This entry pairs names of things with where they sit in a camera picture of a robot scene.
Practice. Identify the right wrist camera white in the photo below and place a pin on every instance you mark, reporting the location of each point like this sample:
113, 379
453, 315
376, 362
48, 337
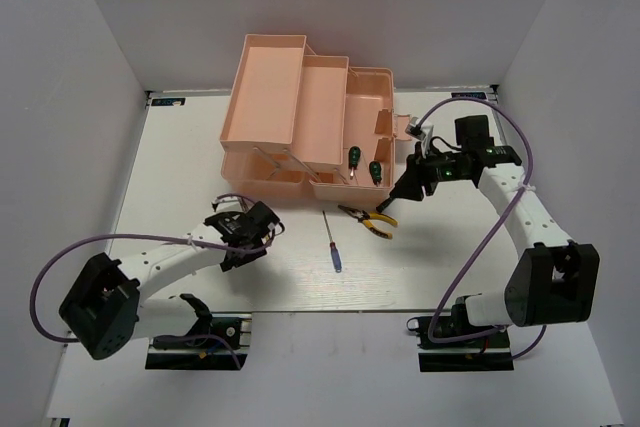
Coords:
422, 132

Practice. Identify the blue label sticker left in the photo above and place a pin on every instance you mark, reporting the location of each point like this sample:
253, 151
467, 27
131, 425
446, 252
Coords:
168, 101

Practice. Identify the blue label sticker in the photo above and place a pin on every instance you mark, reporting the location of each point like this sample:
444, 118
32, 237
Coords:
168, 101
475, 95

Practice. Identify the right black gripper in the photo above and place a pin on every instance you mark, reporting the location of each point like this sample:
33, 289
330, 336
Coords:
408, 188

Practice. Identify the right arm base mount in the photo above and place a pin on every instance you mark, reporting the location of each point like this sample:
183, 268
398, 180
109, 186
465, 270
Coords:
487, 354

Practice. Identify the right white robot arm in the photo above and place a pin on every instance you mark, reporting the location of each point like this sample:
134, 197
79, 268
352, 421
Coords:
555, 278

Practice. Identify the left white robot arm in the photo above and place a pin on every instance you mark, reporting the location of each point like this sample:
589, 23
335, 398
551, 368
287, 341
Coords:
113, 301

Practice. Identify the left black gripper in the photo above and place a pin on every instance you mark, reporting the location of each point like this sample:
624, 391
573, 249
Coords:
229, 263

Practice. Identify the blue label sticker right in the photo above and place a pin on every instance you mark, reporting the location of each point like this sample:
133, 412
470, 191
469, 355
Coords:
475, 95

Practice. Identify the green stubby screwdriver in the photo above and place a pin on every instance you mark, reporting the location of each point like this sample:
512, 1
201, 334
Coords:
376, 172
354, 156

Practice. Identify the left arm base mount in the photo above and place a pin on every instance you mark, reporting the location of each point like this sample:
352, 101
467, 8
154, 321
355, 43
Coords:
210, 344

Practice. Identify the pink plastic toolbox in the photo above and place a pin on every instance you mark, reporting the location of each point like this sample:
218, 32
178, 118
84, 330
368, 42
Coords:
292, 116

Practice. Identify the blue handle screwdriver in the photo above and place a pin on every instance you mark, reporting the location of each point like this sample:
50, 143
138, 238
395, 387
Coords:
334, 252

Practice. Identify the yellow pliers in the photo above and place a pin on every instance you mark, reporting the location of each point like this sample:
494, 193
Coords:
369, 219

